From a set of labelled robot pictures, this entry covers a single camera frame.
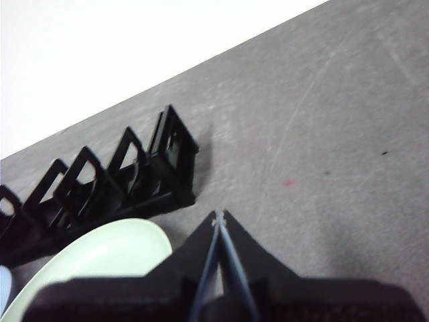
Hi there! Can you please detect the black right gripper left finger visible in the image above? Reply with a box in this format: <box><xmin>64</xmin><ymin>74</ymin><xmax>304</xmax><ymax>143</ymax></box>
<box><xmin>22</xmin><ymin>209</ymin><xmax>223</xmax><ymax>322</ymax></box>

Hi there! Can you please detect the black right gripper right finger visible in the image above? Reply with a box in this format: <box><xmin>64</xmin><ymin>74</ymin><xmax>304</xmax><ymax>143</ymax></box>
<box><xmin>207</xmin><ymin>209</ymin><xmax>420</xmax><ymax>322</ymax></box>

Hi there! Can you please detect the pale green plate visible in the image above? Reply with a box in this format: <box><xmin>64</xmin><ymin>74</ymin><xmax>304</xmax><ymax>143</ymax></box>
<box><xmin>5</xmin><ymin>217</ymin><xmax>174</xmax><ymax>322</ymax></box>

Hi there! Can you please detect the blue plate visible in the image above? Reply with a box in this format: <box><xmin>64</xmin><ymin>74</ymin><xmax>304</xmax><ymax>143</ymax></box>
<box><xmin>0</xmin><ymin>264</ymin><xmax>13</xmax><ymax>305</ymax></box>

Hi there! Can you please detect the black plate rack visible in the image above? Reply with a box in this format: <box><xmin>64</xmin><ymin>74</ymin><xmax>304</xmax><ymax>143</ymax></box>
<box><xmin>0</xmin><ymin>104</ymin><xmax>200</xmax><ymax>269</ymax></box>

